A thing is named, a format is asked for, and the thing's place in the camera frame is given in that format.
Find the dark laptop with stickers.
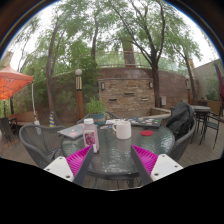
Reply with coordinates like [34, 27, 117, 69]
[129, 117, 163, 129]

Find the wooden lamp post globe light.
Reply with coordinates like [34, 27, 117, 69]
[74, 68, 85, 121]
[184, 74, 193, 105]

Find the white ceramic mug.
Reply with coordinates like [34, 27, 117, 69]
[111, 120, 132, 140]

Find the black metal chair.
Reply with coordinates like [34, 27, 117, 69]
[204, 111, 224, 149]

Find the dark-trunked tall tree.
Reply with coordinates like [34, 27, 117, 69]
[109, 0, 201, 108]

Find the silver laptop with stickers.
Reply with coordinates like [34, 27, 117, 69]
[57, 123, 86, 139]

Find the pink drink bottle white cap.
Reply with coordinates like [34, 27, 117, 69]
[82, 118, 101, 154]

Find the slender leaning tree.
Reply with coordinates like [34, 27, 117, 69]
[19, 0, 101, 126]

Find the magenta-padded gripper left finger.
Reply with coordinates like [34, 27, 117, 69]
[43, 144, 95, 187]

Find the orange patio umbrella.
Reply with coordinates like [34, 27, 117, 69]
[0, 64, 35, 101]

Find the closed maroon umbrella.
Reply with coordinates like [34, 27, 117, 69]
[213, 59, 224, 101]

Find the grey wicker chair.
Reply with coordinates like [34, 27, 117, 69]
[18, 123, 68, 169]
[168, 116, 198, 163]
[77, 111, 121, 125]

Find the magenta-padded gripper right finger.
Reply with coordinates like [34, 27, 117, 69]
[129, 144, 184, 187]

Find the blue yellow striped cone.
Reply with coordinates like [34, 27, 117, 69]
[48, 110, 56, 128]

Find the green potted plant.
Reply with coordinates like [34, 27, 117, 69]
[84, 96, 108, 126]

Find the round dark patio table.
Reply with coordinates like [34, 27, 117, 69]
[191, 105, 212, 145]

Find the dark outdoor chair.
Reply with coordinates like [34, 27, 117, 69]
[0, 116, 19, 144]

